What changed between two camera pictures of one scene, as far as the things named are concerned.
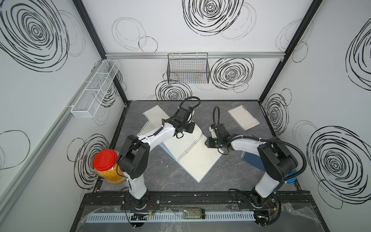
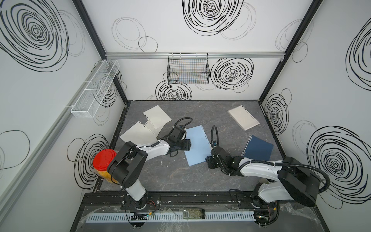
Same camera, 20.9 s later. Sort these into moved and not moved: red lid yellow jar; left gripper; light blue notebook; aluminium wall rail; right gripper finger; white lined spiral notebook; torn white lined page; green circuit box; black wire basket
Moved: left gripper; light blue notebook; right gripper finger
Not moved: black wire basket; white lined spiral notebook; green circuit box; torn white lined page; aluminium wall rail; red lid yellow jar
